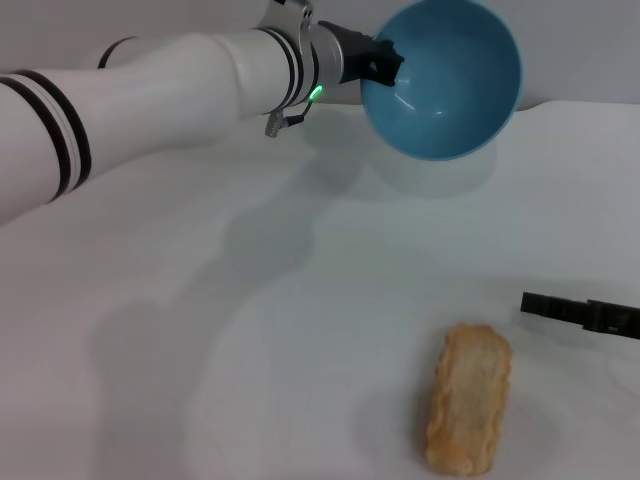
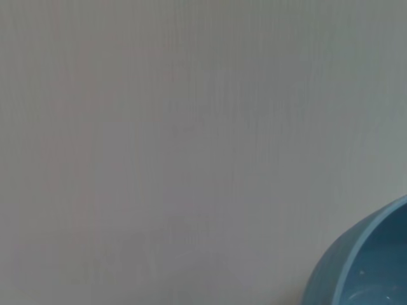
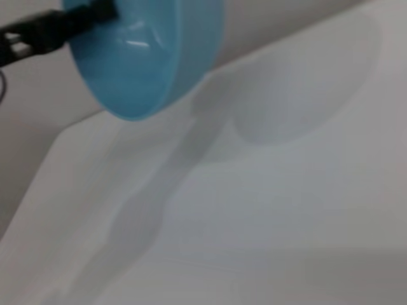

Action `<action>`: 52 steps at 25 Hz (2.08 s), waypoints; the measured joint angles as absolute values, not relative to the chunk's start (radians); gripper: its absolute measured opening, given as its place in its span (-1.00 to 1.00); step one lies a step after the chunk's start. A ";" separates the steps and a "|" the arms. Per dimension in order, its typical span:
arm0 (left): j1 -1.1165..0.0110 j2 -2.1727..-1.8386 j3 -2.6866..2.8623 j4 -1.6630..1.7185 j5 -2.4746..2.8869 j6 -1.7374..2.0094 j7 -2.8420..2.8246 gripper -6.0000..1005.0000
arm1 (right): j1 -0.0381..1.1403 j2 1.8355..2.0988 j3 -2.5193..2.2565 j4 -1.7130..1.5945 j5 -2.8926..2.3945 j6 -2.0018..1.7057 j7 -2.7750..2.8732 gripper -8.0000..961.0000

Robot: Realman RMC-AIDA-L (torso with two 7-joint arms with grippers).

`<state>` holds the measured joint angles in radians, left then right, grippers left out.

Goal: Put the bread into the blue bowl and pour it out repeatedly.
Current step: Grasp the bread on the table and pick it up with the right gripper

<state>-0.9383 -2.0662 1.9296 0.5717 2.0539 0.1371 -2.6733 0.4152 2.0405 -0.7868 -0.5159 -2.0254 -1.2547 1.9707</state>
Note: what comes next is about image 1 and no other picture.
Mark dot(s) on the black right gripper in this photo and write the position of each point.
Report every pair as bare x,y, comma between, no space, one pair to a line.
615,322

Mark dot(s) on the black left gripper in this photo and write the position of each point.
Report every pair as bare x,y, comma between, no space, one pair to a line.
357,55

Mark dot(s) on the blue bowl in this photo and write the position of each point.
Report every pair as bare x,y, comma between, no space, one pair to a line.
450,95

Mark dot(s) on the ridged golden bread loaf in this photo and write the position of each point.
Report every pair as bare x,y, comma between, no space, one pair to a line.
470,405

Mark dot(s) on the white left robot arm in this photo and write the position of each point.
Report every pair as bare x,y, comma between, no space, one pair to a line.
150,95

